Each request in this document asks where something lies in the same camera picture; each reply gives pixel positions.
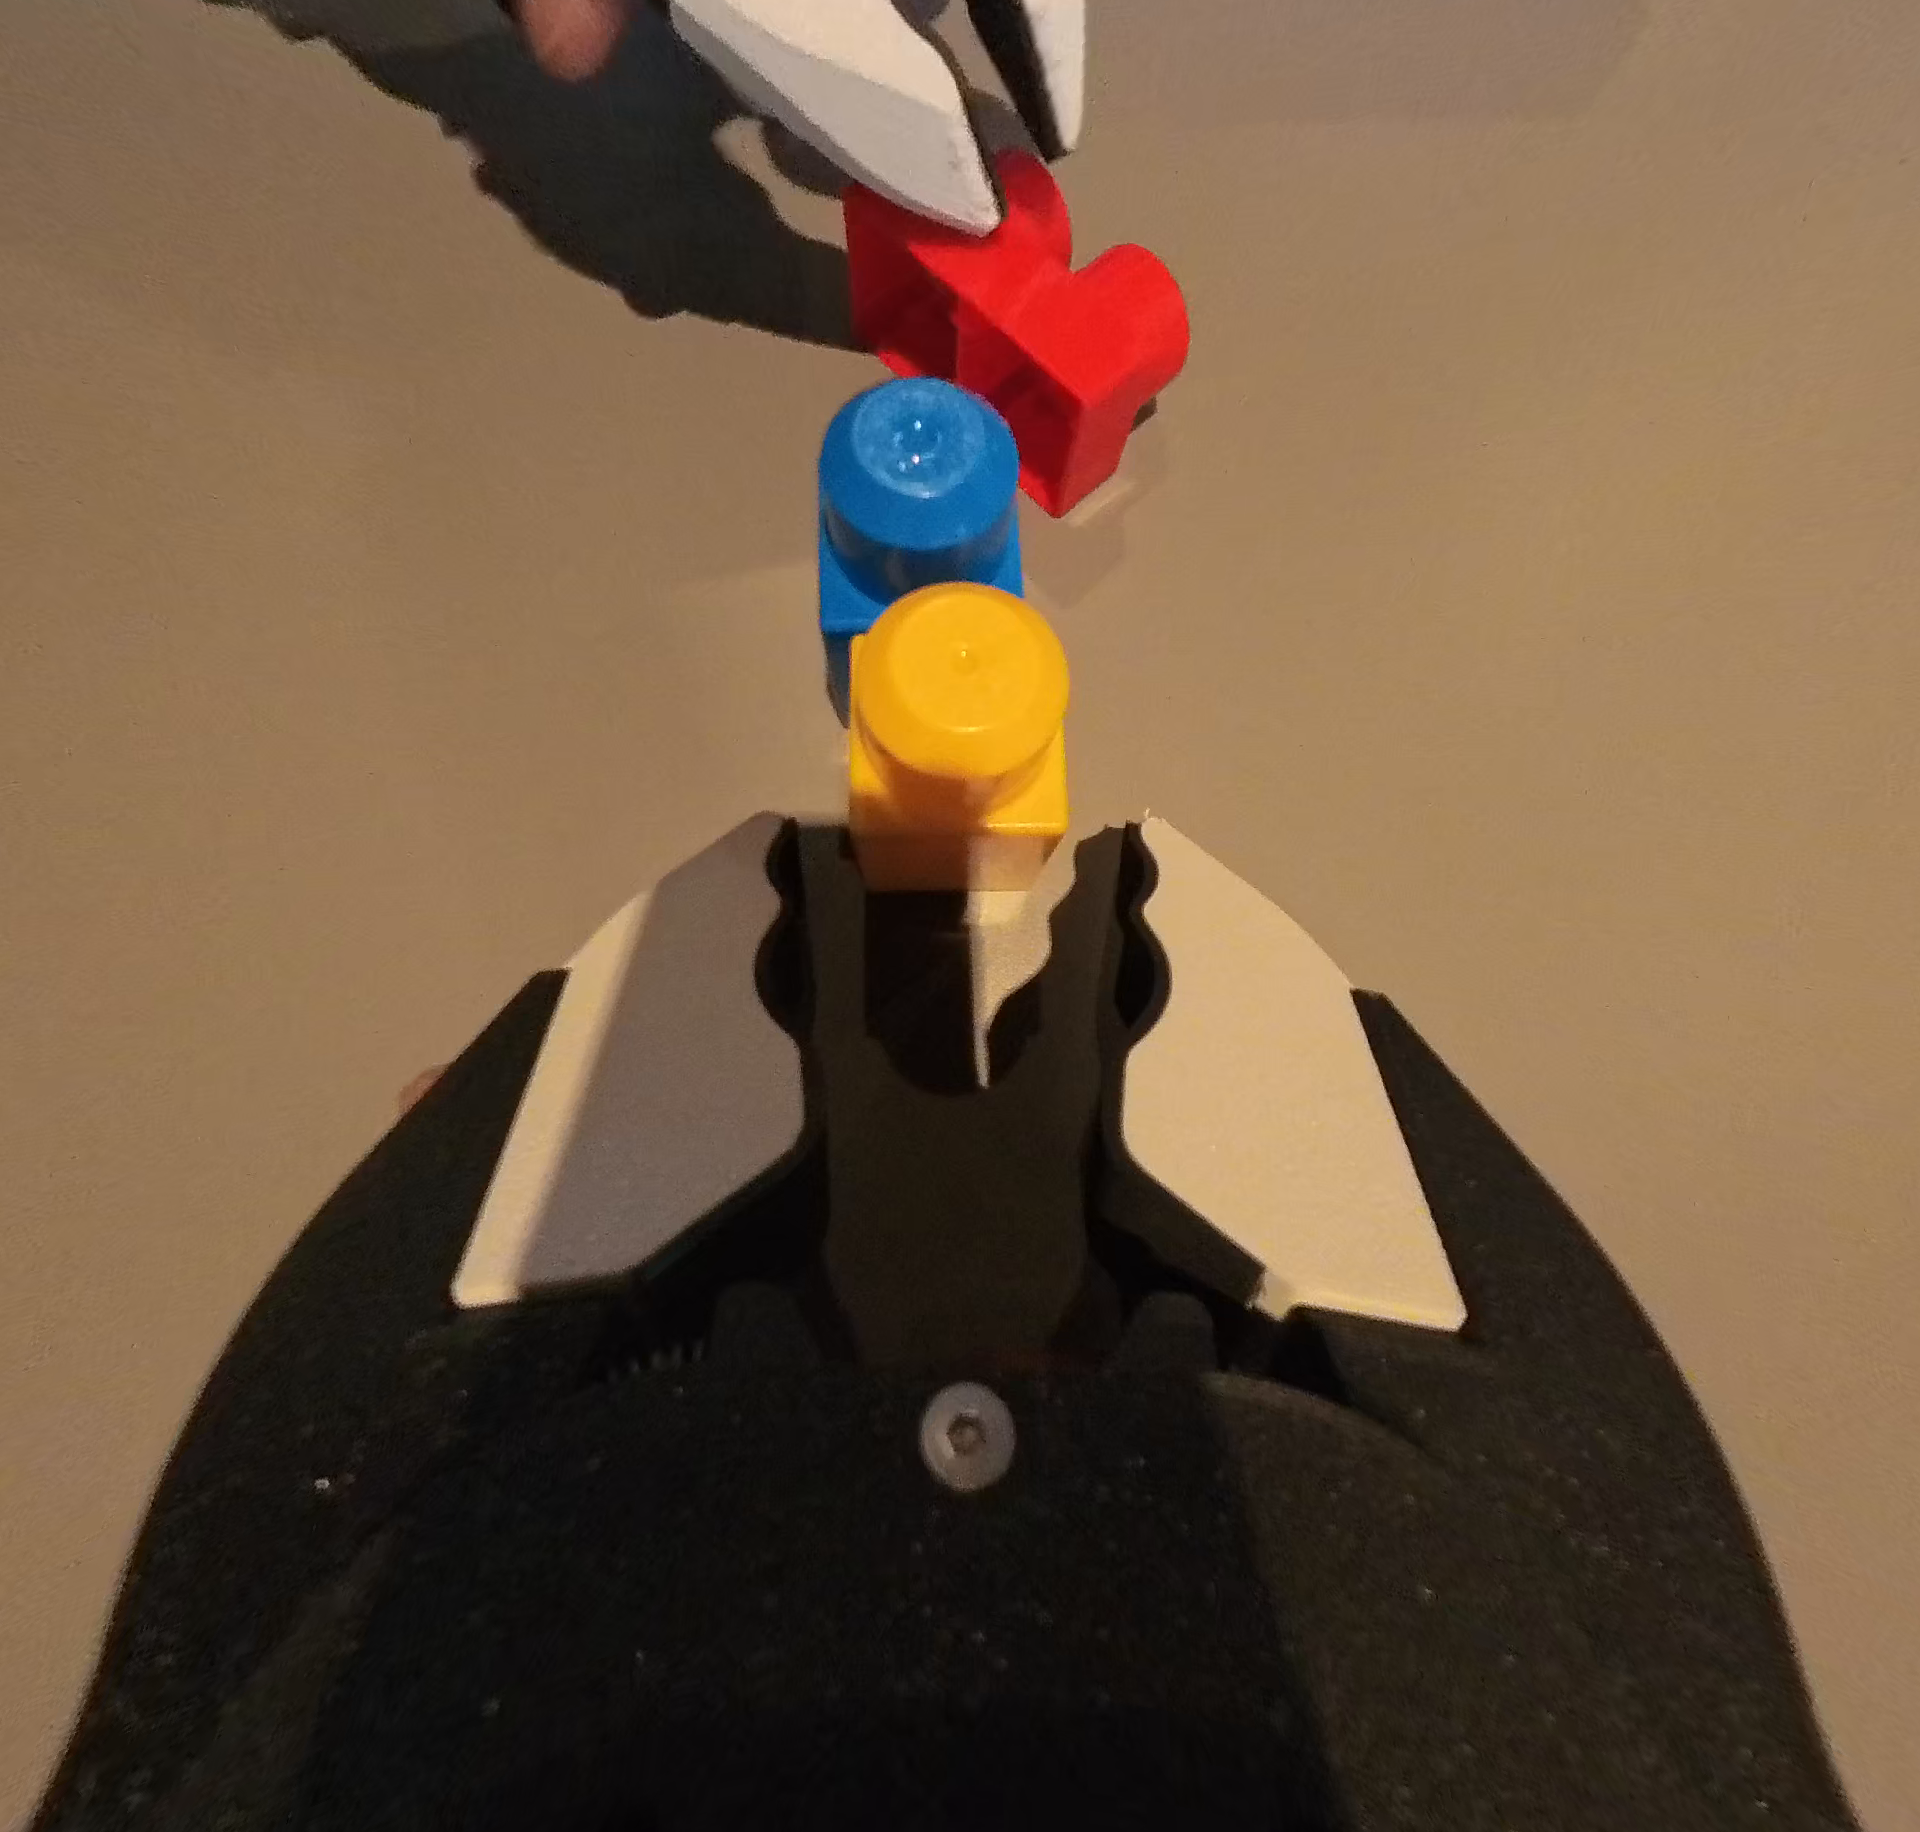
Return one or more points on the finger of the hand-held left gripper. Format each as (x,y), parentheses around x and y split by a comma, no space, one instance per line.
(809,45)
(1055,1)

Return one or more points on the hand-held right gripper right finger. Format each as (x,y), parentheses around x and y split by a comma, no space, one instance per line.
(1293,1113)

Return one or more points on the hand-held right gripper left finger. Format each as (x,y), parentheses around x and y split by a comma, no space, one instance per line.
(645,1113)

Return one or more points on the yellow single-stud mega block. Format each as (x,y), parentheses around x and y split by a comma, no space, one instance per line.
(959,724)

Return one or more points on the person's right hand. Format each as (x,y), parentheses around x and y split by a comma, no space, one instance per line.
(423,1091)

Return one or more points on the red two-stud mega block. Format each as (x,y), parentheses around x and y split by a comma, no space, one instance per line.
(1019,317)

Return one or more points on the blue mega block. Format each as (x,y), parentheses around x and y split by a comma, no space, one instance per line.
(915,512)

